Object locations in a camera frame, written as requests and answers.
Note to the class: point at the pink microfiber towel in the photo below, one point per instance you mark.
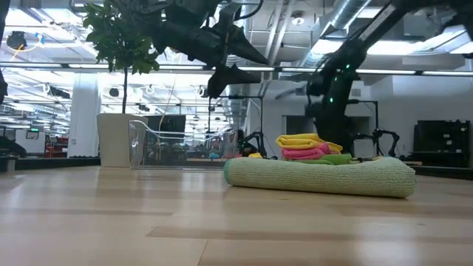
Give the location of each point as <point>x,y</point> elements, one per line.
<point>303,153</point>

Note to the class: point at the black background robot arm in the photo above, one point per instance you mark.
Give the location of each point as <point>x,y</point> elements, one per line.
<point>388,138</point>
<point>255,142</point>

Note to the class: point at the pale green microfiber towel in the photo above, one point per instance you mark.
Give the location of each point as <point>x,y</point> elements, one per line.
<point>318,177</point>

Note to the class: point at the yellow microfiber towel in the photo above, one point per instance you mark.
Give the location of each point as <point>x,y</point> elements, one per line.
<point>303,141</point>

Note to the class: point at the white pillar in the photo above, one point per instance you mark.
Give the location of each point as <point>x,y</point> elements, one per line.
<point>84,118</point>

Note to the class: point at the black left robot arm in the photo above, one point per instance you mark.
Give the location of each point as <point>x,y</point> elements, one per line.
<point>177,26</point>

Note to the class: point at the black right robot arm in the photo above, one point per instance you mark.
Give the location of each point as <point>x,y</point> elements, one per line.
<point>343,74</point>

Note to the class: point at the green plant in white pot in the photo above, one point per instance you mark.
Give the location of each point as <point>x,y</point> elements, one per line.
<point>122,37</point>

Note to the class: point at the black cabinet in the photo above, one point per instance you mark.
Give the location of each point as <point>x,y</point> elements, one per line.
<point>441,142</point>

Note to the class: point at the black background monitor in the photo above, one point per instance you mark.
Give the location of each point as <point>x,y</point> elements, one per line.
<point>170,125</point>

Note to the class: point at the clear plastic bin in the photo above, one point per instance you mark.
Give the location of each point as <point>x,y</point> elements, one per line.
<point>177,147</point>

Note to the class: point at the black ceiling lamp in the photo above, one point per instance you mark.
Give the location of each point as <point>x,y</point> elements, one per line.
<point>16,40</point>

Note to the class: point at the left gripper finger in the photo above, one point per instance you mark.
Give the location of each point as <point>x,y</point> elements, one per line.
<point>247,48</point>
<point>231,77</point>

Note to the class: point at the bright green microfiber towel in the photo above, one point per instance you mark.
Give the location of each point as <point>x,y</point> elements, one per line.
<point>329,159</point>

